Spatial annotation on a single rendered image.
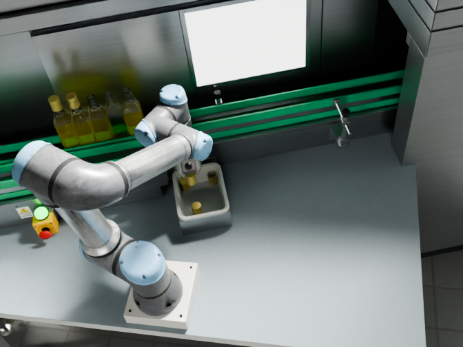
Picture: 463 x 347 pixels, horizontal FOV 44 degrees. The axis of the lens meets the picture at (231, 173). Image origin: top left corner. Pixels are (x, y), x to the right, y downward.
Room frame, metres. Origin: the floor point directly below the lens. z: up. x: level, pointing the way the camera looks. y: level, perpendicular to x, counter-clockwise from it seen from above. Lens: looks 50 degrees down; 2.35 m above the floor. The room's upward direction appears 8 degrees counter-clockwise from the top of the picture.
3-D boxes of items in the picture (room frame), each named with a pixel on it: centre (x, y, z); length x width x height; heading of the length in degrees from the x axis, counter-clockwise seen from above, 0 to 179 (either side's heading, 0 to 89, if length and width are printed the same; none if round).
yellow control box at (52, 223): (1.23, 0.66, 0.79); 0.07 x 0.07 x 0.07; 4
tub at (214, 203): (1.23, 0.11, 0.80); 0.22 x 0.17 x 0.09; 4
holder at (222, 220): (1.26, 0.12, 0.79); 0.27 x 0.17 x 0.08; 4
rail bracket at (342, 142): (1.37, -0.40, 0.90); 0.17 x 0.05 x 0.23; 4
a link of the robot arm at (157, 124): (1.17, 0.19, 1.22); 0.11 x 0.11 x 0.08; 51
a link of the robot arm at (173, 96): (1.25, 0.14, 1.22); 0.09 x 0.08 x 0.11; 141
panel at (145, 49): (1.59, 0.12, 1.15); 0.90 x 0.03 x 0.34; 94
